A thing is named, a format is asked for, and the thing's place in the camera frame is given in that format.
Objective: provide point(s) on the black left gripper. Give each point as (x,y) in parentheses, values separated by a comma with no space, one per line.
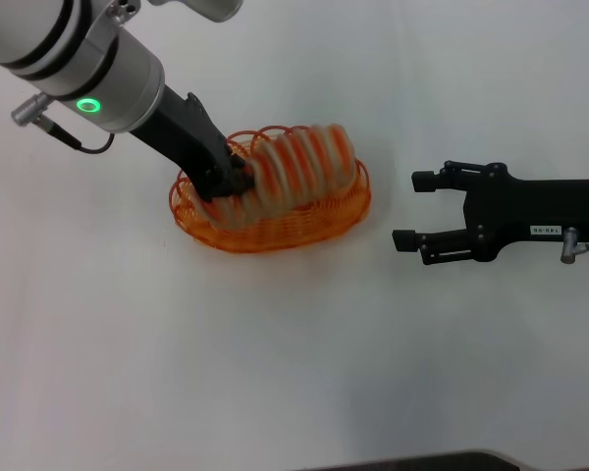
(186,142)

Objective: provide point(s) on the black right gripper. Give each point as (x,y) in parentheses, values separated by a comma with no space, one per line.
(530,216)

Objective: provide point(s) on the orange striped sliced bread loaf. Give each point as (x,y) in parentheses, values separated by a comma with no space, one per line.
(299,167)

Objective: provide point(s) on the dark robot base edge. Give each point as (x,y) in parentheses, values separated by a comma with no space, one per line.
(412,461)

